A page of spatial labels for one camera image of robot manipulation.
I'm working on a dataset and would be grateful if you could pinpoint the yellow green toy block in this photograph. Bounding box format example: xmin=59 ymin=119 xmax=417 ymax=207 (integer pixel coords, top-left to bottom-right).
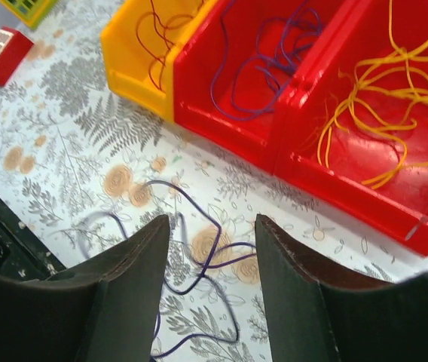
xmin=0 ymin=0 xmax=57 ymax=30

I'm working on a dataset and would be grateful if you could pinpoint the red cable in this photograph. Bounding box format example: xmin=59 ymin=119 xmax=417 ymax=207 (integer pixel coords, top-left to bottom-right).
xmin=135 ymin=0 xmax=207 ymax=91

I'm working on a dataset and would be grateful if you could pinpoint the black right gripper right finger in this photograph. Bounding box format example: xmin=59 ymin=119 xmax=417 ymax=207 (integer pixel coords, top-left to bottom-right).
xmin=255 ymin=214 xmax=428 ymax=361

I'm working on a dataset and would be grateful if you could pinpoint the purple thin cable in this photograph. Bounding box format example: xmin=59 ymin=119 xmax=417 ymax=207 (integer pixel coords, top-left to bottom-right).
xmin=74 ymin=0 xmax=326 ymax=359

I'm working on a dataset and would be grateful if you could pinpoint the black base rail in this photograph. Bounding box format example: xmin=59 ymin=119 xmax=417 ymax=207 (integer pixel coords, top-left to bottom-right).
xmin=0 ymin=199 xmax=66 ymax=281

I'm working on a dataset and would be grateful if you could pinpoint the red bin right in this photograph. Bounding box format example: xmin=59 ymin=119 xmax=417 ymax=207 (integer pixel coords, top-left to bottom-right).
xmin=276 ymin=1 xmax=428 ymax=256

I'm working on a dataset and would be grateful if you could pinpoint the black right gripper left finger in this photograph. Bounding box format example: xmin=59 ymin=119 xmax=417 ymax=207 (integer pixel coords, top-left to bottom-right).
xmin=0 ymin=215 xmax=170 ymax=361

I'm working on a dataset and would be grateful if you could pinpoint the red bin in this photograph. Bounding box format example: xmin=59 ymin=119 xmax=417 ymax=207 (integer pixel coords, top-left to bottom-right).
xmin=173 ymin=1 xmax=369 ymax=174
xmin=276 ymin=1 xmax=428 ymax=256

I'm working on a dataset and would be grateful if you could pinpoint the yellow cable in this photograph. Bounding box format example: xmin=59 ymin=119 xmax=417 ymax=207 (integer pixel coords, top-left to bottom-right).
xmin=304 ymin=0 xmax=428 ymax=191

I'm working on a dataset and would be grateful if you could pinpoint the yellow plastic bin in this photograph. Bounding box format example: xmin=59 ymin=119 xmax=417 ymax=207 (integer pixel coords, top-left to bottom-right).
xmin=100 ymin=0 xmax=216 ymax=123

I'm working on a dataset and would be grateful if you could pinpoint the red white toy block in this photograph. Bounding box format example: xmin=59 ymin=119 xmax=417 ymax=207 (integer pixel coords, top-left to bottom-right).
xmin=0 ymin=26 xmax=34 ymax=87

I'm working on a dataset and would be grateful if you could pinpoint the red bin left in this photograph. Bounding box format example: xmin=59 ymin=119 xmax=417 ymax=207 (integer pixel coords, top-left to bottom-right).
xmin=173 ymin=1 xmax=369 ymax=174

